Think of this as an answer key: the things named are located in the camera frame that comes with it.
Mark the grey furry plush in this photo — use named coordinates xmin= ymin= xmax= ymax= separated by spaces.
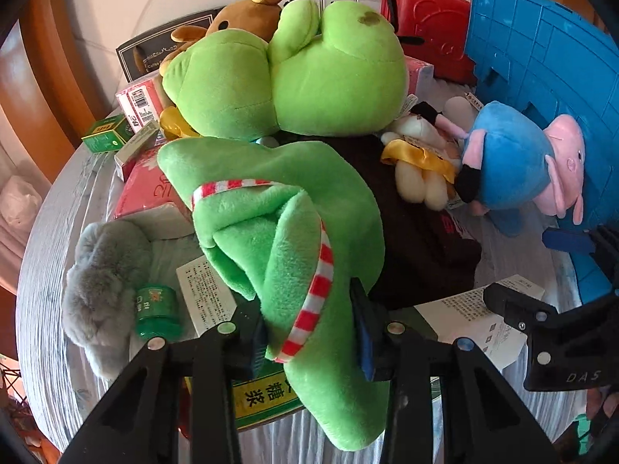
xmin=62 ymin=220 xmax=152 ymax=381

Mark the brown bear plush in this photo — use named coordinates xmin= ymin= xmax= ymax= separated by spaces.
xmin=158 ymin=0 xmax=283 ymax=77

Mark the small green box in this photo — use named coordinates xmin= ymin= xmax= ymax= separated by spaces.
xmin=82 ymin=114 xmax=134 ymax=154

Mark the pink grey tissue pack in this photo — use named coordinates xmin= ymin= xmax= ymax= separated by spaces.
xmin=113 ymin=147 xmax=194 ymax=241

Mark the pig plush blue shirt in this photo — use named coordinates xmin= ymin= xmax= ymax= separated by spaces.
xmin=454 ymin=101 xmax=585 ymax=237

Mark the white green long box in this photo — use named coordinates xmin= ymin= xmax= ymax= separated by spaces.
xmin=392 ymin=287 xmax=527 ymax=370

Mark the dark framed picture box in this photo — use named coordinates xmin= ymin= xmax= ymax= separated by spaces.
xmin=115 ymin=7 xmax=221 ymax=83

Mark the pink white barcode box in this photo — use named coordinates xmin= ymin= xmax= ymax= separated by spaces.
xmin=115 ymin=71 xmax=172 ymax=133

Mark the green capped jar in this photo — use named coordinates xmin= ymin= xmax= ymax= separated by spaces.
xmin=135 ymin=285 xmax=183 ymax=343

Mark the green frog plush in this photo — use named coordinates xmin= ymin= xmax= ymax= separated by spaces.
xmin=157 ymin=0 xmax=408 ymax=451

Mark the white plush yellow bow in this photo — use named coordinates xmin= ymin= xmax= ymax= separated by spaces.
xmin=381 ymin=96 xmax=479 ymax=211

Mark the person right hand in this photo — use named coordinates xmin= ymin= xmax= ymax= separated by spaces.
xmin=585 ymin=386 xmax=618 ymax=427

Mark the red toy suitcase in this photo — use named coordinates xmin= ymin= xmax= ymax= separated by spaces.
xmin=381 ymin=0 xmax=476 ymax=86

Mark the brown syrup bottle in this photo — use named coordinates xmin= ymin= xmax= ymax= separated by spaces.
xmin=176 ymin=370 xmax=306 ymax=438

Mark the slim white grey box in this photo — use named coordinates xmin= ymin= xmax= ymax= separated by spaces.
xmin=115 ymin=121 xmax=159 ymax=182

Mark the blue plastic crate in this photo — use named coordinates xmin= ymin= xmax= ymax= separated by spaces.
xmin=463 ymin=0 xmax=619 ymax=305

